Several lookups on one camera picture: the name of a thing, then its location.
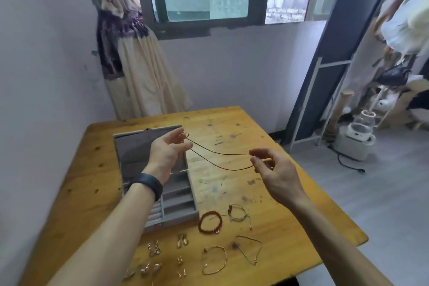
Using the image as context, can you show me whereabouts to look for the person's right forearm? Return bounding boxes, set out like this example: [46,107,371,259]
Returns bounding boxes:
[290,195,397,286]

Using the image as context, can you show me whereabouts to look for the grey jewellery box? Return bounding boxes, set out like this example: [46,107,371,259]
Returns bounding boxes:
[113,125,200,233]

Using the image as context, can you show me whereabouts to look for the gold chain bracelet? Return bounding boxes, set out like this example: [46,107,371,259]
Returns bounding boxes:
[202,245,229,275]

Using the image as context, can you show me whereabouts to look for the dark grey pillar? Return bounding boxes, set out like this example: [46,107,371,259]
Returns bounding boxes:
[285,0,404,144]

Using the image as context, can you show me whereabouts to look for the black bag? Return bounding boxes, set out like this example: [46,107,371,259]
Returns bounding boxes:
[375,63,413,87]

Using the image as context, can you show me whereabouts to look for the person's left hand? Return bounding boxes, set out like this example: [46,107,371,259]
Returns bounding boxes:
[144,128,194,185]

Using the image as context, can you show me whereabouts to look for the thin brown cord necklace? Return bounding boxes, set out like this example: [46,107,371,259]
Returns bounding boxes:
[180,132,274,172]

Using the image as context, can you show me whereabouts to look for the red bead bracelet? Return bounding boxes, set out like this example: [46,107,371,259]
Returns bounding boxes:
[197,210,224,235]

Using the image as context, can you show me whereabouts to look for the beige and purple curtain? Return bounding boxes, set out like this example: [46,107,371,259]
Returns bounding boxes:
[88,0,194,121]

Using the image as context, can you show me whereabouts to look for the scattered gold earrings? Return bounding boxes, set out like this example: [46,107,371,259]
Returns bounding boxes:
[122,233,190,280]

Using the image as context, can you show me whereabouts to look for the person's right hand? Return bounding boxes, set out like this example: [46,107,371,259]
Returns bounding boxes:
[249,147,311,209]

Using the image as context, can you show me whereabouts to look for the white cord bracelet red charm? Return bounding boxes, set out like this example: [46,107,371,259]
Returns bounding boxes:
[227,204,253,231]

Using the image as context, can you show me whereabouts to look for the thin dark wire bracelet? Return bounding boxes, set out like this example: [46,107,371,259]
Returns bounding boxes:
[235,235,263,266]

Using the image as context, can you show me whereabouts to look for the tan cardboard tube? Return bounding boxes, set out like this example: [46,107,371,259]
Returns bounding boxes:
[326,90,354,143]

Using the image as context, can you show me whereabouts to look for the person's left forearm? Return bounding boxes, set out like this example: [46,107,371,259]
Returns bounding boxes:
[47,180,160,286]

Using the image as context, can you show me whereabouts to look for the black power cable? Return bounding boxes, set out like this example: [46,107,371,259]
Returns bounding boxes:
[326,143,366,175]

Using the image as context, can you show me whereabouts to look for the white hanging garment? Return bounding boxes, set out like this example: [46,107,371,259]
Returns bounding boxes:
[378,0,429,56]

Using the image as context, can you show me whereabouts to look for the white metal rack frame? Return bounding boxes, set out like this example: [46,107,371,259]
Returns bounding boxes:
[289,57,356,153]

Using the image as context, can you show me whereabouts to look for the black wristband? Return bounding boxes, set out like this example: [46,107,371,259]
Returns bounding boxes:
[128,173,164,202]

